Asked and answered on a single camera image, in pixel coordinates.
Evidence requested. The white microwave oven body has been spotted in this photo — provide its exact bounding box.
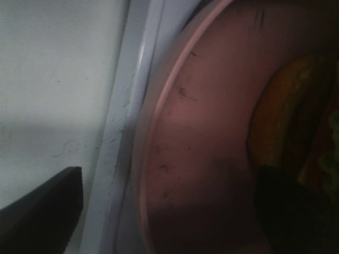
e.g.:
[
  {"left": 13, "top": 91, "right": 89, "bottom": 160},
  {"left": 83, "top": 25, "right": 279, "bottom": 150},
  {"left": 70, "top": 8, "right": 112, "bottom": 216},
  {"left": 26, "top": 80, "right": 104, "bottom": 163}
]
[{"left": 79, "top": 0, "right": 228, "bottom": 254}]

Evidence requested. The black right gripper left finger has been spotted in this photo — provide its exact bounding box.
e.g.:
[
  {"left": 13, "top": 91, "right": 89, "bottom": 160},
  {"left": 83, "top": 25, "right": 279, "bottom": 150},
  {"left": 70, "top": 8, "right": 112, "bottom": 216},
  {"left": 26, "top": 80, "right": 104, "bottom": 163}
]
[{"left": 1, "top": 166, "right": 83, "bottom": 253}]

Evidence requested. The pink round plate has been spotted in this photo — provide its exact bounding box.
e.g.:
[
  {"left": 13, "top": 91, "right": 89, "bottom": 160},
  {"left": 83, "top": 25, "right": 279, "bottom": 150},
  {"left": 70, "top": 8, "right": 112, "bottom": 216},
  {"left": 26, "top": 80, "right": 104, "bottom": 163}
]
[{"left": 132, "top": 1, "right": 338, "bottom": 253}]

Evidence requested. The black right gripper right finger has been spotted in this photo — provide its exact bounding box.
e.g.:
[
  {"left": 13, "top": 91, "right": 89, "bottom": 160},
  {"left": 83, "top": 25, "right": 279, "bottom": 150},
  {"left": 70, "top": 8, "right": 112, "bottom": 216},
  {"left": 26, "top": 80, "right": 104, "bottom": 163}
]
[{"left": 254, "top": 166, "right": 338, "bottom": 253}]

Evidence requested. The burger with lettuce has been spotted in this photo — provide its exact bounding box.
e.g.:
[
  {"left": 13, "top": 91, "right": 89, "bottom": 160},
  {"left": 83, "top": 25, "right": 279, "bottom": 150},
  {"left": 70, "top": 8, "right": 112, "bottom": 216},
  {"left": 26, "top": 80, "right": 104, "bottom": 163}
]
[{"left": 247, "top": 54, "right": 338, "bottom": 205}]

